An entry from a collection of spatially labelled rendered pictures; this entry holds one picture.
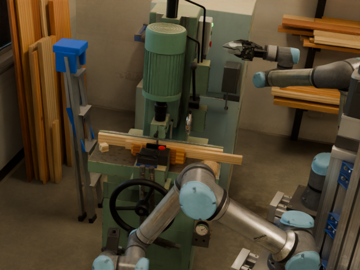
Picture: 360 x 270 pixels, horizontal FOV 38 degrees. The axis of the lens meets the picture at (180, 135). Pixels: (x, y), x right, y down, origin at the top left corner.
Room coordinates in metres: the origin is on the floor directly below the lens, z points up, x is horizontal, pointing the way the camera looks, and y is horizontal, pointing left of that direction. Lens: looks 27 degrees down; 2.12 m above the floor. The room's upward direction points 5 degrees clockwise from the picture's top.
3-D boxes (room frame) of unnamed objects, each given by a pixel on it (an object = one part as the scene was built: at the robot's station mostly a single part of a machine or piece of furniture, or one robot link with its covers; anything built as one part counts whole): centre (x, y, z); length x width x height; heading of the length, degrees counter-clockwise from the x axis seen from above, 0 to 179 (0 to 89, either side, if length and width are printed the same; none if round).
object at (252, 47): (2.45, -0.32, 1.36); 0.12 x 0.09 x 0.08; 84
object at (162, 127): (2.22, 0.09, 1.03); 0.14 x 0.07 x 0.09; 175
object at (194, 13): (2.49, 0.07, 1.16); 0.22 x 0.22 x 0.72; 85
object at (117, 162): (2.09, 0.10, 0.87); 0.61 x 0.30 x 0.06; 85
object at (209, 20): (2.51, -0.07, 1.40); 0.10 x 0.06 x 0.16; 175
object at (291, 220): (1.56, -0.45, 0.98); 0.13 x 0.12 x 0.14; 179
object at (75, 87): (2.92, 0.62, 0.58); 0.27 x 0.25 x 1.16; 83
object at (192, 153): (2.19, -0.02, 0.92); 0.55 x 0.02 x 0.04; 85
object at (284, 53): (2.44, -0.47, 1.36); 0.11 x 0.08 x 0.09; 84
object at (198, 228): (1.97, -0.14, 0.65); 0.06 x 0.04 x 0.08; 85
